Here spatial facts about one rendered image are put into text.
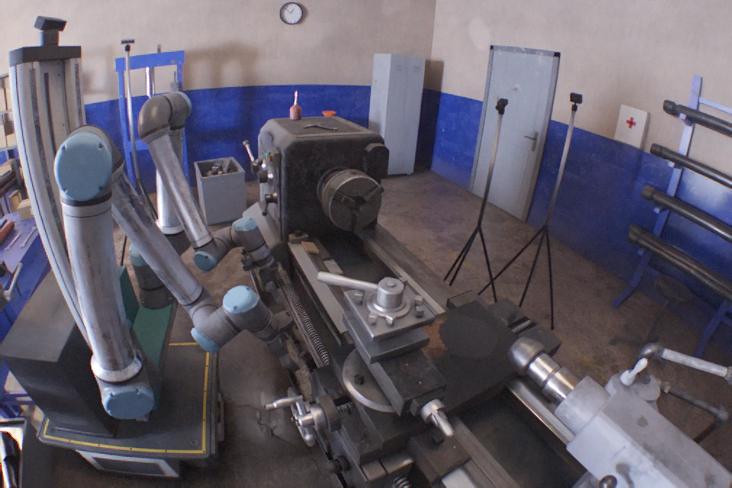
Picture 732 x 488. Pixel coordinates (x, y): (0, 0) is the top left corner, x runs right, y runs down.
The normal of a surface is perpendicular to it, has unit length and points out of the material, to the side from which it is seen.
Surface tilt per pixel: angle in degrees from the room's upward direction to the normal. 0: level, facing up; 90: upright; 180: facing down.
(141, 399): 95
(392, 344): 0
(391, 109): 90
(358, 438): 0
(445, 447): 0
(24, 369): 90
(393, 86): 90
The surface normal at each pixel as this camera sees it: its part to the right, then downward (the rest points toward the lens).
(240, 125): 0.46, 0.40
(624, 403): 0.07, -0.90
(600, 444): -0.88, 0.07
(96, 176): 0.67, 0.24
